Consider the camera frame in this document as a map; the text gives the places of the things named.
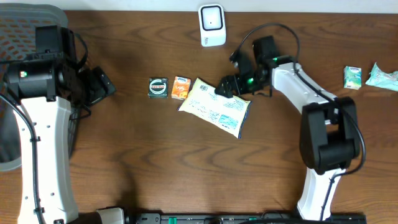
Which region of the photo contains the grey plastic mesh basket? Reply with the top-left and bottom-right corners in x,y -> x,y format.
0,3 -> 81,172

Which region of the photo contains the white barcode scanner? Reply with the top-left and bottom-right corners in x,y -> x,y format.
198,4 -> 226,47

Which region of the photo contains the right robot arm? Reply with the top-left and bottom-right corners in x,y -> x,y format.
215,36 -> 360,221

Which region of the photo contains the yellow snack chip bag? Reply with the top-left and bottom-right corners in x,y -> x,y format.
178,78 -> 251,139

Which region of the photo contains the orange Kleenex tissue pack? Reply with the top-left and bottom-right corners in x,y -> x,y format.
171,77 -> 191,100

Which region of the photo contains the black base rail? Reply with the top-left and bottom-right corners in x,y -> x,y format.
124,212 -> 368,224

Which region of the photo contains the green Kleenex tissue pack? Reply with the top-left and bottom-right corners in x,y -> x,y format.
343,66 -> 362,90

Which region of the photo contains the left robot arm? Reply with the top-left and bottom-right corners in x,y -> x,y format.
2,26 -> 130,224

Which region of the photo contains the large wet wipes pack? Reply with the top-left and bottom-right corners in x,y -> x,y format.
365,63 -> 398,91

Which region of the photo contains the green Zam-Buk ointment box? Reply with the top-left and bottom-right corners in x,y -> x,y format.
148,78 -> 169,98

